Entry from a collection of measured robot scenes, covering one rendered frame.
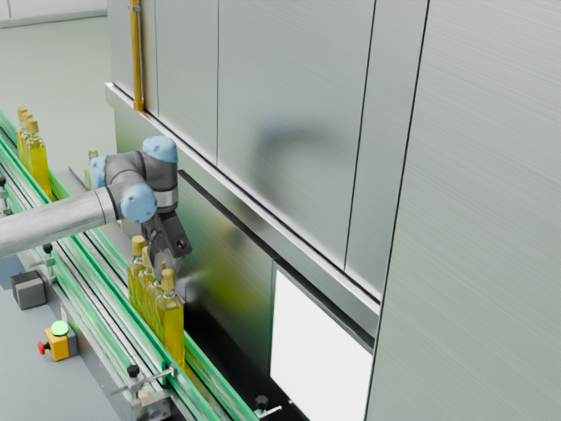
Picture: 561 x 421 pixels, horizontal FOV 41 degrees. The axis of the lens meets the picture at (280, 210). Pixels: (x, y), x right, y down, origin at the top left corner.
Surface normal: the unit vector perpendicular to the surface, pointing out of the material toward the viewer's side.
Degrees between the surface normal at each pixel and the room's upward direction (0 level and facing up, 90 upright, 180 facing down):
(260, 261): 90
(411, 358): 90
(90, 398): 0
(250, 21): 90
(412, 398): 90
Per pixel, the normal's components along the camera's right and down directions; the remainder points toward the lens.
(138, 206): 0.44, 0.47
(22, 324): 0.05, -0.86
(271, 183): -0.83, 0.25
